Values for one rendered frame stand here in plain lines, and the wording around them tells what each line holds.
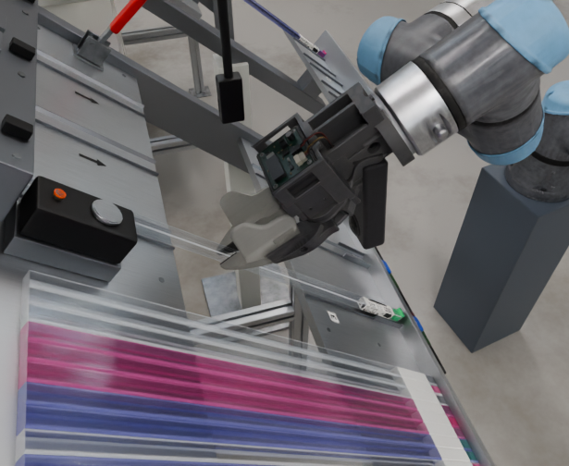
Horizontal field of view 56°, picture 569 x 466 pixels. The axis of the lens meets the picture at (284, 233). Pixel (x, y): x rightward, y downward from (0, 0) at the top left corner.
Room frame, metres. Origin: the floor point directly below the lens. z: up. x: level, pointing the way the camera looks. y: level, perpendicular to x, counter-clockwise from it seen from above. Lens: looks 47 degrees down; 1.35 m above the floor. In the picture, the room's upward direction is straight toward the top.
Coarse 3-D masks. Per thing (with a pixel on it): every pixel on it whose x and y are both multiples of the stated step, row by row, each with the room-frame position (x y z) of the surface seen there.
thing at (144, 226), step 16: (144, 224) 0.33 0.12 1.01; (160, 224) 0.34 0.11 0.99; (160, 240) 0.33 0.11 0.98; (176, 240) 0.34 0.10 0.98; (192, 240) 0.34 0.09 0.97; (208, 240) 0.36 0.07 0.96; (208, 256) 0.34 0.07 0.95; (224, 256) 0.35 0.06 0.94; (256, 272) 0.36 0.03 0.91; (272, 272) 0.36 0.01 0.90; (288, 272) 0.37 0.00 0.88; (304, 288) 0.37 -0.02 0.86; (320, 288) 0.38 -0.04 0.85; (336, 288) 0.39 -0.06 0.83; (352, 304) 0.39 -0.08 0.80
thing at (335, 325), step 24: (240, 144) 0.65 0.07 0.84; (336, 240) 0.54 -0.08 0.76; (288, 264) 0.42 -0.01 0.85; (312, 264) 0.44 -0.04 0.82; (336, 264) 0.47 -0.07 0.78; (360, 264) 0.51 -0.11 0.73; (360, 288) 0.45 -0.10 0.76; (312, 312) 0.35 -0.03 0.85; (336, 312) 0.37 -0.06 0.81; (360, 312) 0.40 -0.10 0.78; (336, 336) 0.33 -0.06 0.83; (360, 336) 0.35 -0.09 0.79; (384, 336) 0.37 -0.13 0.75; (384, 360) 0.33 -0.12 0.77; (408, 360) 0.35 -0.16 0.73
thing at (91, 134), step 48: (48, 48) 0.56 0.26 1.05; (48, 96) 0.46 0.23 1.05; (96, 96) 0.52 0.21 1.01; (48, 144) 0.39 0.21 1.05; (96, 144) 0.43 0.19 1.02; (144, 144) 0.48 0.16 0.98; (96, 192) 0.35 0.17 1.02; (144, 192) 0.39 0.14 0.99; (0, 240) 0.25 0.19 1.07; (144, 240) 0.32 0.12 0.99; (0, 288) 0.21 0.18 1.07; (144, 288) 0.27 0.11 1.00; (0, 336) 0.17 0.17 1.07; (0, 384) 0.14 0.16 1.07; (0, 432) 0.12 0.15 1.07
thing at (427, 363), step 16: (368, 256) 0.53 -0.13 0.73; (384, 272) 0.49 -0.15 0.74; (384, 288) 0.47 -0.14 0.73; (400, 304) 0.44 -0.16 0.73; (400, 320) 0.42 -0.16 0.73; (416, 336) 0.39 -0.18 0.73; (416, 352) 0.37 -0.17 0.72; (432, 352) 0.36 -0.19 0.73; (432, 368) 0.34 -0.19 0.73; (448, 384) 0.32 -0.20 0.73; (448, 400) 0.30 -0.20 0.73; (464, 416) 0.28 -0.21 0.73; (464, 432) 0.26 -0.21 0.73; (480, 448) 0.24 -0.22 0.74; (480, 464) 0.22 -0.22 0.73
